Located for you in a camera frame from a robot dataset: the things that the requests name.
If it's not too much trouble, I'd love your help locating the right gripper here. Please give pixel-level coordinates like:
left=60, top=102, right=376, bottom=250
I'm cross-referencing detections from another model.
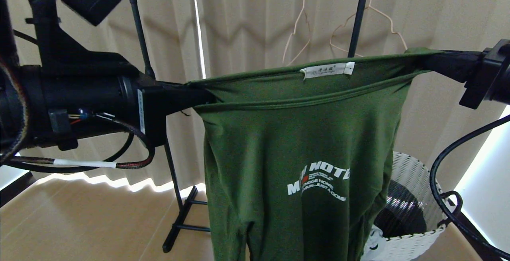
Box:
left=459, top=39, right=510, bottom=110

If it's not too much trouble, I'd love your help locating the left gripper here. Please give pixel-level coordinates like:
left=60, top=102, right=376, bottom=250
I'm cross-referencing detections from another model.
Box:
left=24, top=66, right=168, bottom=151

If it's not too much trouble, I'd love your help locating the pink clothes hanger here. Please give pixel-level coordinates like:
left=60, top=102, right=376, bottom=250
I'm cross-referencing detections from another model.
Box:
left=282, top=0, right=312, bottom=66
left=330, top=0, right=409, bottom=58

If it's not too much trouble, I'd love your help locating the green printed shirt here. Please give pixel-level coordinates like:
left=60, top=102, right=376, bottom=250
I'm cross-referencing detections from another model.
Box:
left=186, top=48, right=443, bottom=261

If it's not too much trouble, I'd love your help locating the white laundry basket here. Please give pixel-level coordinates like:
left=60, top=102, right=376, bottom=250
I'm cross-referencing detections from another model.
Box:
left=361, top=151, right=463, bottom=261

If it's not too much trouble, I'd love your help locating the beige curtain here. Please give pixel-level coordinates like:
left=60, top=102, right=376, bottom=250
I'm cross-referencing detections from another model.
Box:
left=0, top=0, right=510, bottom=193

